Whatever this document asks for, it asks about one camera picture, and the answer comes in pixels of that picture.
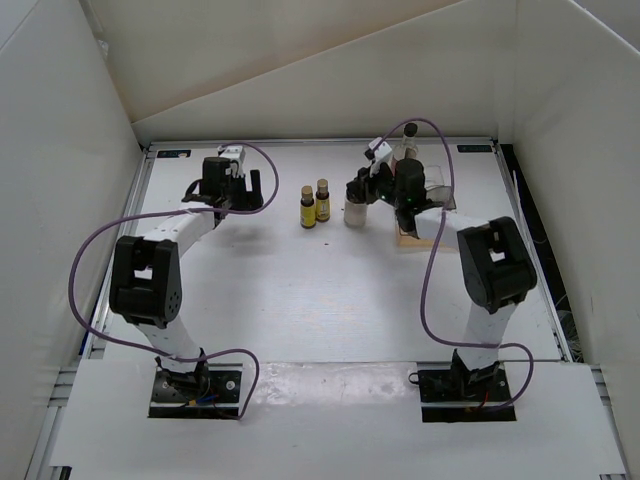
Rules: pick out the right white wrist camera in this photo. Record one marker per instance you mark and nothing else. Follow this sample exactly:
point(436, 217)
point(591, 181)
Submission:
point(378, 152)

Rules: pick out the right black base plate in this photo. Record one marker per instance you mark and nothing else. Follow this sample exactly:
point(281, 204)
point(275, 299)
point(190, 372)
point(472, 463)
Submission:
point(441, 402)

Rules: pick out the left small yellow label bottle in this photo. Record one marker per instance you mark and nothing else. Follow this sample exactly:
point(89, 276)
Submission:
point(307, 207)

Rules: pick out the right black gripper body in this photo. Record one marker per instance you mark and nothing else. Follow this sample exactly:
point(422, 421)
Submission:
point(384, 186)

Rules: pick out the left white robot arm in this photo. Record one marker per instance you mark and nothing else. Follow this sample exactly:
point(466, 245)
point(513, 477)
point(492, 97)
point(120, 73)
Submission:
point(146, 283)

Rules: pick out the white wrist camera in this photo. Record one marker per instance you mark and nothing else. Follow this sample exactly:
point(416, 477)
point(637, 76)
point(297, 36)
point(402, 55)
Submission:
point(235, 154)
point(378, 152)

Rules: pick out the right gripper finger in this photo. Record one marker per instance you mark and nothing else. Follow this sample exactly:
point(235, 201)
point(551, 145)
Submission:
point(364, 175)
point(356, 192)

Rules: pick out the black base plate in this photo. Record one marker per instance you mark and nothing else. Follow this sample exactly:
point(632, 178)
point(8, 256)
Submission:
point(218, 400)
point(441, 402)

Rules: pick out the tiered plastic condiment rack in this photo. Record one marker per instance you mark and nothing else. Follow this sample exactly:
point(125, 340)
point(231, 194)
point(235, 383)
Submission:
point(417, 228)

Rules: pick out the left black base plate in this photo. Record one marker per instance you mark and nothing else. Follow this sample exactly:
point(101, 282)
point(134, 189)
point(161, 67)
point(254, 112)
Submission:
point(218, 400)

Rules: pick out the white powder jar black lid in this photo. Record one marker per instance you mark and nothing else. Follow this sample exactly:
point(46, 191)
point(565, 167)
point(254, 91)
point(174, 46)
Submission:
point(355, 214)

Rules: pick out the small yellow label bottle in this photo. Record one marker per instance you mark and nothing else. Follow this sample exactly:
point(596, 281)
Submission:
point(323, 205)
point(307, 207)

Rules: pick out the tall red label sauce bottle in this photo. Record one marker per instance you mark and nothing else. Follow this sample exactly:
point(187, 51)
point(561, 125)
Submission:
point(407, 147)

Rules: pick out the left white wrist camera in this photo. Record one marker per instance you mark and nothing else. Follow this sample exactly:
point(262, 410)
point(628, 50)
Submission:
point(235, 154)

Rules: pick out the right small yellow label bottle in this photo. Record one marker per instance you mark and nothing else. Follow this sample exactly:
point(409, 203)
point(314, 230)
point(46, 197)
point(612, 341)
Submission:
point(323, 205)

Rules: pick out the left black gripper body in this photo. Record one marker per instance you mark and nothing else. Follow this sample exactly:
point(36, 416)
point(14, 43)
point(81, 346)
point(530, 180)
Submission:
point(239, 202)

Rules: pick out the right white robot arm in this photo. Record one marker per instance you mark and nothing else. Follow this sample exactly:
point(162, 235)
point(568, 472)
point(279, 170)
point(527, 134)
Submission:
point(496, 267)

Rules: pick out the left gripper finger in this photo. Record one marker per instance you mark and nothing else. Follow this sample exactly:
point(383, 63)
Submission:
point(256, 182)
point(242, 184)

